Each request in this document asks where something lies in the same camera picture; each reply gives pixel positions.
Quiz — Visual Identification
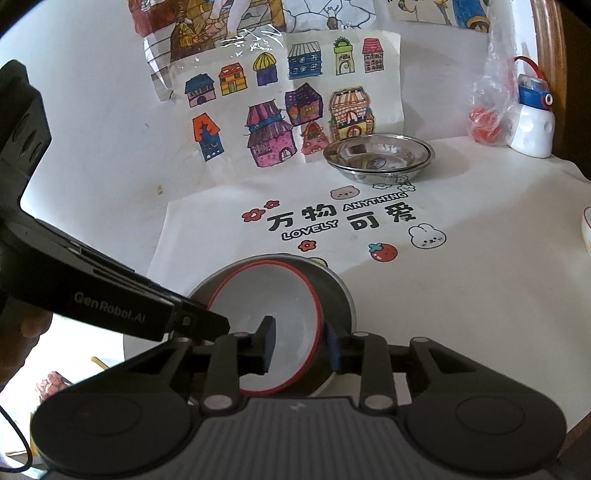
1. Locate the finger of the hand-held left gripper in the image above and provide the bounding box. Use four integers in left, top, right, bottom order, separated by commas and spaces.
170, 298, 230, 343

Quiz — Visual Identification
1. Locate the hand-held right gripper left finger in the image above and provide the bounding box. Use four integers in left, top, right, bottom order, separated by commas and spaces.
78, 316, 278, 411

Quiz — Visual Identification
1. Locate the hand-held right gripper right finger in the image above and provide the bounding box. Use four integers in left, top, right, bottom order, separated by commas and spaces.
323, 322, 502, 411

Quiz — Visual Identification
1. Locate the red rimmed white bowl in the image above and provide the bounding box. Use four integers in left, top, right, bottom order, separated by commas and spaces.
206, 261, 326, 395

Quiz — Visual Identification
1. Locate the stainless steel bowl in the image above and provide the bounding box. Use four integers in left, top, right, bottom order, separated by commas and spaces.
187, 253, 356, 398

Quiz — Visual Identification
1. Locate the floral white bowl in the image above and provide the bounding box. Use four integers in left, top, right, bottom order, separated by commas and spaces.
579, 207, 591, 256

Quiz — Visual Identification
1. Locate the person's left hand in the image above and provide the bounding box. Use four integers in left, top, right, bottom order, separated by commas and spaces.
0, 308, 52, 391

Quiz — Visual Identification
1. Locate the white printed tablecloth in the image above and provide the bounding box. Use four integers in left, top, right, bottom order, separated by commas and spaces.
122, 134, 591, 444

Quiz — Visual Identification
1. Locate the colourful houses drawing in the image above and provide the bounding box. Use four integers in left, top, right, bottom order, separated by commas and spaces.
147, 28, 406, 172

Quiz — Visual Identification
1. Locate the clear plastic bag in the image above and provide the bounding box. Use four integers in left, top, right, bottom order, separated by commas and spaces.
466, 28, 523, 147

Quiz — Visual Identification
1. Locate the white and blue water bottle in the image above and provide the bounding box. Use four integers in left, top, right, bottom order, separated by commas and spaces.
508, 56, 556, 158

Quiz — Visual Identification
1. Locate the black cable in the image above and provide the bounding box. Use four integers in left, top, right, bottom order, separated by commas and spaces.
0, 405, 35, 474

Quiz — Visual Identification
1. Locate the boy with fan wall poster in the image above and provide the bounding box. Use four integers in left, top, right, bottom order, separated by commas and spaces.
129, 0, 384, 63

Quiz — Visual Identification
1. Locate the child with teddy wall poster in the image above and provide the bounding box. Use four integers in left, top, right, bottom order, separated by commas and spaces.
388, 0, 491, 34

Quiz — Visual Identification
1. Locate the wooden door frame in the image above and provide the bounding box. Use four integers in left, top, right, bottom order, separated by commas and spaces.
530, 0, 591, 178

